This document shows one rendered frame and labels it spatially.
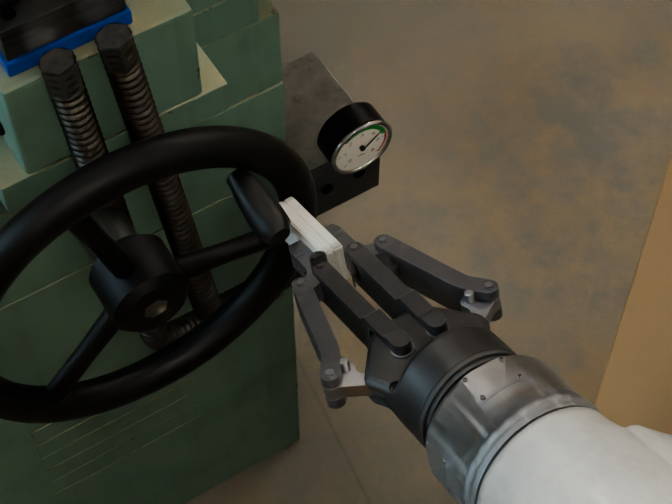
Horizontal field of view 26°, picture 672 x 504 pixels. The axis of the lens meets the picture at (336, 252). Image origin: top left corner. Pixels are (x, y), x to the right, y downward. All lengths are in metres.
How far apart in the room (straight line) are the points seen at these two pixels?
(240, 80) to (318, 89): 0.16
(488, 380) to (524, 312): 1.18
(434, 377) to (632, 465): 0.14
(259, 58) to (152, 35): 0.25
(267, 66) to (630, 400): 0.41
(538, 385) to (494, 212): 1.28
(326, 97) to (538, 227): 0.74
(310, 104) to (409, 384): 0.58
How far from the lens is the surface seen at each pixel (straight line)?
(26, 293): 1.31
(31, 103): 0.98
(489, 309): 0.89
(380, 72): 2.20
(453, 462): 0.79
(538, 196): 2.08
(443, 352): 0.82
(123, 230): 1.04
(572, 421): 0.76
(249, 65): 1.22
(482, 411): 0.78
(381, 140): 1.30
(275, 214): 0.95
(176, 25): 0.99
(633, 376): 1.17
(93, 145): 1.00
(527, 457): 0.75
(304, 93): 1.37
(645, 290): 1.21
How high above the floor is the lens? 1.69
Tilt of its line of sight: 57 degrees down
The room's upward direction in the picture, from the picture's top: straight up
